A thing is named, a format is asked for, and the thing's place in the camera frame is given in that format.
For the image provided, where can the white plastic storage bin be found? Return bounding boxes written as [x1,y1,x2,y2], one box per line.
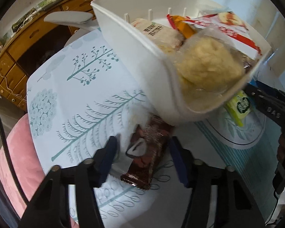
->
[91,0,257,126]

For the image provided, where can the pink quilted blanket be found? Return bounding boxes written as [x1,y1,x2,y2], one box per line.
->
[0,114,56,218]

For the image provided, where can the orange snack packet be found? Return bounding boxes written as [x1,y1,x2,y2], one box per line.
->
[167,14,197,39]

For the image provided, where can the white beige bar packet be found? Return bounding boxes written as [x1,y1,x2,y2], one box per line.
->
[131,18,185,54]

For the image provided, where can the clear bag of yellow cakes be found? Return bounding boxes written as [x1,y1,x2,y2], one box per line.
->
[173,26,245,95]

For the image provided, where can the grey white office chair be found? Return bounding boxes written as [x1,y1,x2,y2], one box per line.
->
[44,11,99,47]

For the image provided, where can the wooden desk with drawers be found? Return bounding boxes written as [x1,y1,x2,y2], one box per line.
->
[0,0,93,111]

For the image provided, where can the brown chocolate snack packet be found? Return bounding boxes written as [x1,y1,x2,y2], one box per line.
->
[120,114,173,190]

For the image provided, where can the red white apple snack bag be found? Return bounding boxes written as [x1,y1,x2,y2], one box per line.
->
[184,12,262,59]

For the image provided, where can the tree patterned table cloth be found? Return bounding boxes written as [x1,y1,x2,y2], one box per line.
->
[27,29,279,227]

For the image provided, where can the black cable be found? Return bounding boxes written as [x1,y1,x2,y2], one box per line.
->
[0,100,30,206]

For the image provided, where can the green yellow snack packet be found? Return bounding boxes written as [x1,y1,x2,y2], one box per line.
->
[225,90,251,127]

